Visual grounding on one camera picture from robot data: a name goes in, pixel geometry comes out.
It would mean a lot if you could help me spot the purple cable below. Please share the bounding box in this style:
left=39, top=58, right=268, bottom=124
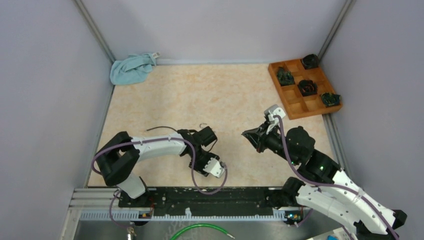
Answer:
left=274, top=114, right=400, bottom=240
left=91, top=137, right=229, bottom=229

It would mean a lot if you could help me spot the dark rosette centre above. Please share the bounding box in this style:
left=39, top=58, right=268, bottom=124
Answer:
left=297, top=79, right=318, bottom=97

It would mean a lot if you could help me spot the dark rosette upper left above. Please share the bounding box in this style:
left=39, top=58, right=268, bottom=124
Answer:
left=276, top=67, right=295, bottom=87

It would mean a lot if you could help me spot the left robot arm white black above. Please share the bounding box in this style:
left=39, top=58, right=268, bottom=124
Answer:
left=91, top=126, right=227, bottom=207

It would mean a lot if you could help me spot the green cable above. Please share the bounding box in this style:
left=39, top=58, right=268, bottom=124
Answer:
left=169, top=223, right=236, bottom=240

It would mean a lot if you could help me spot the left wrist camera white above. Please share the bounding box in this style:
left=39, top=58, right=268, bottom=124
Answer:
left=203, top=157, right=226, bottom=178

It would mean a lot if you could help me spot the dark rosette top corner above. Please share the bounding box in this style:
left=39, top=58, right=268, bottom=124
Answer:
left=300, top=54, right=320, bottom=70

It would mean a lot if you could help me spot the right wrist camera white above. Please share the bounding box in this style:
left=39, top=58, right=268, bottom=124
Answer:
left=263, top=104, right=286, bottom=135

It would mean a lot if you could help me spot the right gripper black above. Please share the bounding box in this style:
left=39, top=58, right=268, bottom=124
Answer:
left=243, top=119, right=299, bottom=166

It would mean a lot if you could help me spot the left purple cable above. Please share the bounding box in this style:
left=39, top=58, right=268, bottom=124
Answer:
left=91, top=137, right=229, bottom=229

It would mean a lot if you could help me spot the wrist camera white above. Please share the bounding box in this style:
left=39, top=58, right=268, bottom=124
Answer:
left=203, top=157, right=226, bottom=178
left=263, top=104, right=286, bottom=135

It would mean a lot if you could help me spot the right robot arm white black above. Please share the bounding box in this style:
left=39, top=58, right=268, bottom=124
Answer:
left=242, top=122, right=407, bottom=240

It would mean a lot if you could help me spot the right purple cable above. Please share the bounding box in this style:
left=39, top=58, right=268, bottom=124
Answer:
left=274, top=114, right=400, bottom=240

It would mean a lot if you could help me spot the black cable lock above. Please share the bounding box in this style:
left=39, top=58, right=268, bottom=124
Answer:
left=145, top=125, right=178, bottom=132

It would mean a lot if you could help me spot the dark rosette right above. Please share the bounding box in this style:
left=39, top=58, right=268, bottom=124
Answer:
left=320, top=92, right=341, bottom=108

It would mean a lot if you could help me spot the light blue cloth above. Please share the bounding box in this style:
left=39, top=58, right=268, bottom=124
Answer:
left=109, top=52, right=161, bottom=86

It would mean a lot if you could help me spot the wooden compartment tray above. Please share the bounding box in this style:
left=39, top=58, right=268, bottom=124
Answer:
left=268, top=58, right=343, bottom=120

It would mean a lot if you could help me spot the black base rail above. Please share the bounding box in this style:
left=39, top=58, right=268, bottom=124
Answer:
left=119, top=186, right=314, bottom=220

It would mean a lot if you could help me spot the white basket corner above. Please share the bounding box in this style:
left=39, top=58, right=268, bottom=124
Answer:
left=307, top=230, right=357, bottom=240

